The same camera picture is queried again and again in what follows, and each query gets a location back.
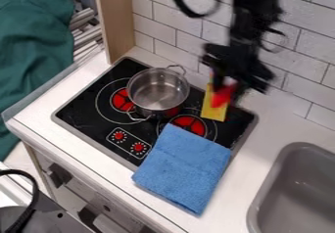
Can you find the yellow sponge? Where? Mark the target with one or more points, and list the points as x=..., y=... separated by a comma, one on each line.
x=213, y=111

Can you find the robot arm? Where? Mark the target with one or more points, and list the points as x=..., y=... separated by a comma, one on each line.
x=253, y=8

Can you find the red fork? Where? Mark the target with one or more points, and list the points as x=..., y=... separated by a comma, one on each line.
x=222, y=95

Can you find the toy stove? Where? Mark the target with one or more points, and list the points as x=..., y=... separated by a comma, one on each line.
x=93, y=113

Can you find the blue cloth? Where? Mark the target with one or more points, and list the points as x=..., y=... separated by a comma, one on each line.
x=183, y=168

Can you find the toy sink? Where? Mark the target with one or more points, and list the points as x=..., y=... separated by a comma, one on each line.
x=301, y=191

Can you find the green cloth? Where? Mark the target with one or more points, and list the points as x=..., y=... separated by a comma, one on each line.
x=30, y=47

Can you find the silver pot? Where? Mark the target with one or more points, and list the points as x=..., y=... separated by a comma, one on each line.
x=158, y=91

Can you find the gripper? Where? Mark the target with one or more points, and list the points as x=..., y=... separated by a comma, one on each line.
x=237, y=60

